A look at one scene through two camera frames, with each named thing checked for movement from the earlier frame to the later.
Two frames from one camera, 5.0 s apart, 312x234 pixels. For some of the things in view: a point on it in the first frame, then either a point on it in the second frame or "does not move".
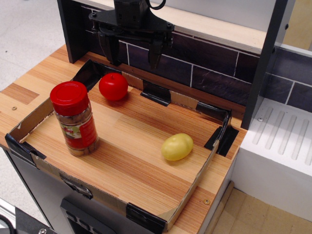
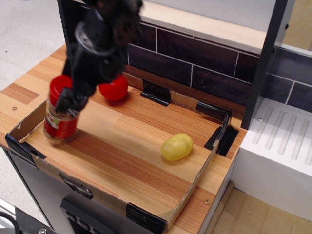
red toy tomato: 113,86 does not move
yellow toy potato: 177,147 does not move
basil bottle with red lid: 70,102 → 59,127
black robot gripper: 131,18 → 97,54
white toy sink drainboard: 274,162 does not move
